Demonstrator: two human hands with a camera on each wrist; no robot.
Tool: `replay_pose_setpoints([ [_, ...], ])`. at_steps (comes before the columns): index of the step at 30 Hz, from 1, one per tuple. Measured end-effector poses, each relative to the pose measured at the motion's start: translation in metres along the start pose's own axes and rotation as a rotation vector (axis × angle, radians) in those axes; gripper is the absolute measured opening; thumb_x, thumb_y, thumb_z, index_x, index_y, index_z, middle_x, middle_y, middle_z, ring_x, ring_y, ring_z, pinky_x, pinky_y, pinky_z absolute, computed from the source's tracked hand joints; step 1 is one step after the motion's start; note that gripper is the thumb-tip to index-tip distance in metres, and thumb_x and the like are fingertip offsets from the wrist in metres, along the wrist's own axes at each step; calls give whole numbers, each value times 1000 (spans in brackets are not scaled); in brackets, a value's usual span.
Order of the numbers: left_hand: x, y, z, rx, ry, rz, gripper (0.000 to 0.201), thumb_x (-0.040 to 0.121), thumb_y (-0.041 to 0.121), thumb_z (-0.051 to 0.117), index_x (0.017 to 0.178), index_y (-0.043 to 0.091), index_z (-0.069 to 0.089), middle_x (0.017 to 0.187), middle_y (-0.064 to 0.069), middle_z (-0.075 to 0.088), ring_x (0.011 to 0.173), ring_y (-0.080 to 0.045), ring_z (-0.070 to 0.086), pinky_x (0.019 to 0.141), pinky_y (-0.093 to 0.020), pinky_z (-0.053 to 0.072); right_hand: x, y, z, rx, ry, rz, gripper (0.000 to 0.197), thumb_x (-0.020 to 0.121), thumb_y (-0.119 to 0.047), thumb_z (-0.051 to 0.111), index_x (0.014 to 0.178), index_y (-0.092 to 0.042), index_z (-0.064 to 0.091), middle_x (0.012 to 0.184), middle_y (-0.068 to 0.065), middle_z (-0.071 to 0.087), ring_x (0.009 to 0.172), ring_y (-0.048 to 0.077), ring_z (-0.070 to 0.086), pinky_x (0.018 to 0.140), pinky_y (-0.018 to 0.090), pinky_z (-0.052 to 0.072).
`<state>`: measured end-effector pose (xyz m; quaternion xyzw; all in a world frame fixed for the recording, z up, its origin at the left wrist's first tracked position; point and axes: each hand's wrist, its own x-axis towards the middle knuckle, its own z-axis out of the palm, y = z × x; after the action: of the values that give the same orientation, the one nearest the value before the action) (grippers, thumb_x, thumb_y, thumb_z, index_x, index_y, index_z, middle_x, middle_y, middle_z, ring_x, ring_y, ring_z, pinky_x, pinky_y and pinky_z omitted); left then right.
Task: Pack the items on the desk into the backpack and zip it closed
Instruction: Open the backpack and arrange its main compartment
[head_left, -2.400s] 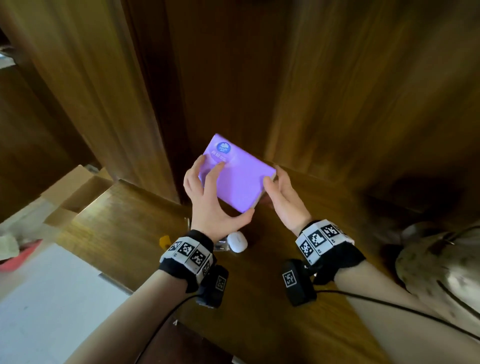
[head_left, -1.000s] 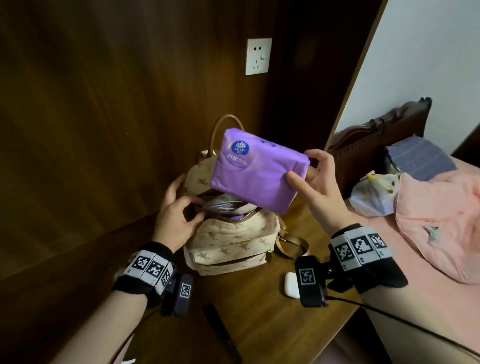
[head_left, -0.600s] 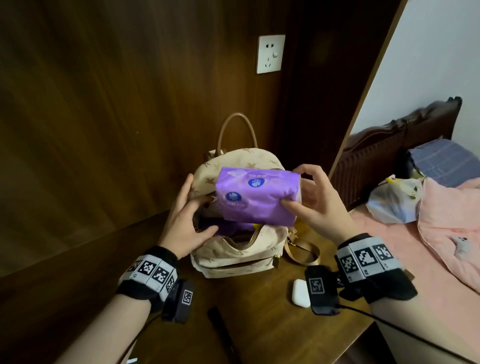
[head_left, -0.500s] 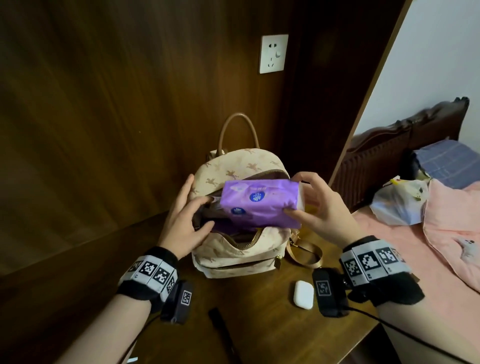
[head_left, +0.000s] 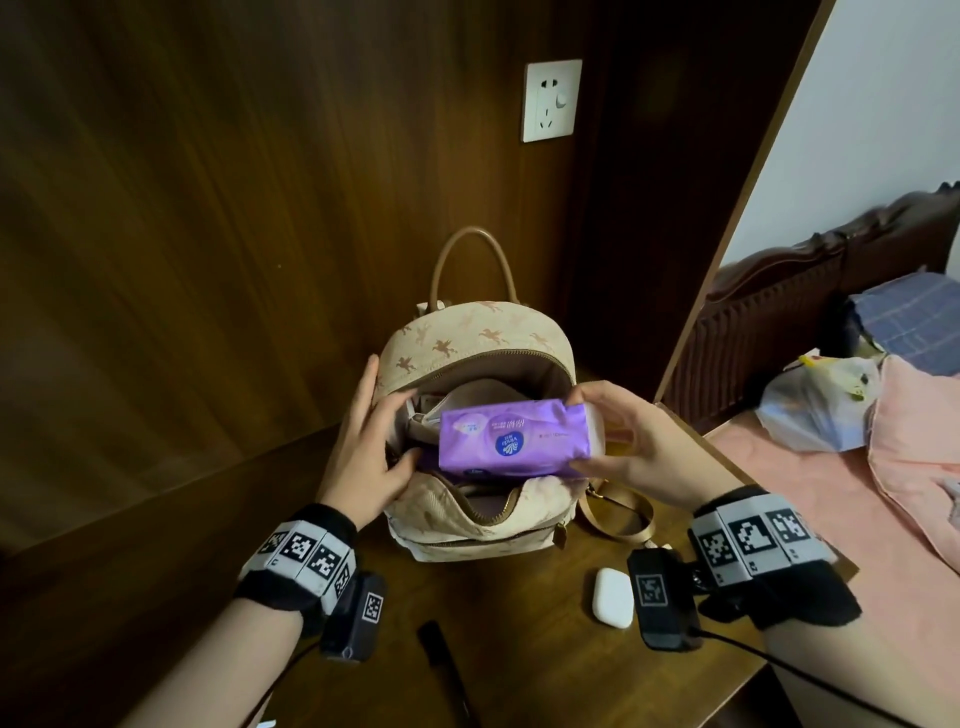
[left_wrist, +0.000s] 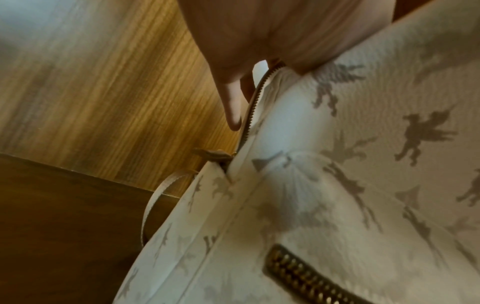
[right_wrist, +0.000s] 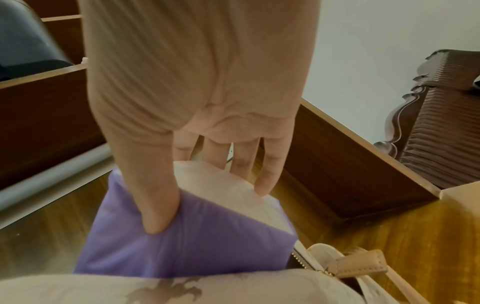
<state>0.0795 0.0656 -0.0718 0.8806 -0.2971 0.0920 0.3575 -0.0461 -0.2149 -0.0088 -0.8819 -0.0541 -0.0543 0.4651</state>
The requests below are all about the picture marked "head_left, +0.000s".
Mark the person's right hand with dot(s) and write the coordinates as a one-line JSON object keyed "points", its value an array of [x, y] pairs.
{"points": [[660, 465]]}

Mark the person's left hand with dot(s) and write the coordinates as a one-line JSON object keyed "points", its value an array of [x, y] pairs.
{"points": [[360, 472]]}

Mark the white earbud case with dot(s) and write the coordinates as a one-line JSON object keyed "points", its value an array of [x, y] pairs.
{"points": [[613, 598]]}

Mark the lavender pad packet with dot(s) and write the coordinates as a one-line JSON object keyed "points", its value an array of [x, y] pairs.
{"points": [[517, 442]]}

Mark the cream patterned backpack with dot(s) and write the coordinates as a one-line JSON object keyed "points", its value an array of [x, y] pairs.
{"points": [[480, 337]]}

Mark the black stick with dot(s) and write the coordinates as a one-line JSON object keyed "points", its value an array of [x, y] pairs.
{"points": [[442, 660]]}

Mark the person's right forearm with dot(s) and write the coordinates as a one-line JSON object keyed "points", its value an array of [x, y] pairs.
{"points": [[862, 675]]}

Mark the person's left forearm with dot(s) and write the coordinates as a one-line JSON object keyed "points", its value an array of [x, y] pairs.
{"points": [[217, 675]]}

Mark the left black marker wristband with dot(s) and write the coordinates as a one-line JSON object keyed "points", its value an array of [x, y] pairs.
{"points": [[300, 555]]}

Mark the black marker wristband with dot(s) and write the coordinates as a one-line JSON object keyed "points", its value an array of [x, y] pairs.
{"points": [[757, 540], [300, 555]]}

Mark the right black marker wristband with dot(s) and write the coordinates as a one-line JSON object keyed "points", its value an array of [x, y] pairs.
{"points": [[757, 540]]}

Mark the translucent plastic shopping bag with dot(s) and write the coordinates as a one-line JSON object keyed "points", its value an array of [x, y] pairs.
{"points": [[817, 412]]}

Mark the pink bed sheet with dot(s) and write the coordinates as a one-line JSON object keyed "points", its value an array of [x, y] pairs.
{"points": [[825, 510]]}

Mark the dark carved bed headboard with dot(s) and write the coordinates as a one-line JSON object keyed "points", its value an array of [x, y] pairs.
{"points": [[765, 315]]}

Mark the pink quilt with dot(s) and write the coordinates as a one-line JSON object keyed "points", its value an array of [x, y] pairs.
{"points": [[915, 457]]}

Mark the dark wooden shelf cabinet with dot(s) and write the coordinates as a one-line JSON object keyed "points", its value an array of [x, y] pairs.
{"points": [[660, 187]]}

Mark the blue checkered pillow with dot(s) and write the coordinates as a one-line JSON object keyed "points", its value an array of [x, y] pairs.
{"points": [[915, 315]]}

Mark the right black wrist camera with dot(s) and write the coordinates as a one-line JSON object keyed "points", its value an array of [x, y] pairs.
{"points": [[660, 600]]}

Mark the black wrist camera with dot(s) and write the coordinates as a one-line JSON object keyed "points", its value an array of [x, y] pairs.
{"points": [[660, 600], [356, 619]]}

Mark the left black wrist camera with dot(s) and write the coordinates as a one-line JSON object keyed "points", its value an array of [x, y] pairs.
{"points": [[356, 619]]}

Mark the white wall socket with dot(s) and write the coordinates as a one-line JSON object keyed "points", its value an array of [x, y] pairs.
{"points": [[551, 101]]}

